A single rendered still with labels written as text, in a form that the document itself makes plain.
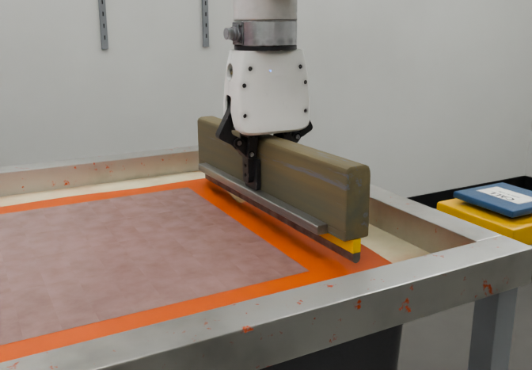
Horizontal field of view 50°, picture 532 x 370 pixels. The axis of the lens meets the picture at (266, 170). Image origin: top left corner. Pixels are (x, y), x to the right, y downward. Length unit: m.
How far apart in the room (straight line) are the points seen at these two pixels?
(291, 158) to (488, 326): 0.41
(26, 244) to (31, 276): 0.09
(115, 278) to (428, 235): 0.33
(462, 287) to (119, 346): 0.30
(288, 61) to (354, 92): 2.63
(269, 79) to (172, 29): 2.12
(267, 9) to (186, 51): 2.15
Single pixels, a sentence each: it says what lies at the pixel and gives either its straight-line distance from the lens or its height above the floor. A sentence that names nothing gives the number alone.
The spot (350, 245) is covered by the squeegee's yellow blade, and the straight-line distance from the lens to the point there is 0.59.
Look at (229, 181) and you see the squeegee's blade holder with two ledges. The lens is 0.76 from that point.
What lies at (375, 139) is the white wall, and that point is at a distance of 3.47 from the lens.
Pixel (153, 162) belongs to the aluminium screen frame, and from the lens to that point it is 0.94.
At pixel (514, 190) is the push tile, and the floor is 0.97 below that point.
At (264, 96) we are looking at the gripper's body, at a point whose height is 1.11.
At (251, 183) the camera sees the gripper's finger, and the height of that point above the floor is 1.00.
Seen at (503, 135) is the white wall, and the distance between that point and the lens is 4.27.
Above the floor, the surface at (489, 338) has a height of 0.76.
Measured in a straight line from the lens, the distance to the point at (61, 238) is 0.71.
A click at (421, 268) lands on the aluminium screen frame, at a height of 0.99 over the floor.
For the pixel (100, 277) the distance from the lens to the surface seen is 0.60.
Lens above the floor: 1.20
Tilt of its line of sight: 15 degrees down
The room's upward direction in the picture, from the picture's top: straight up
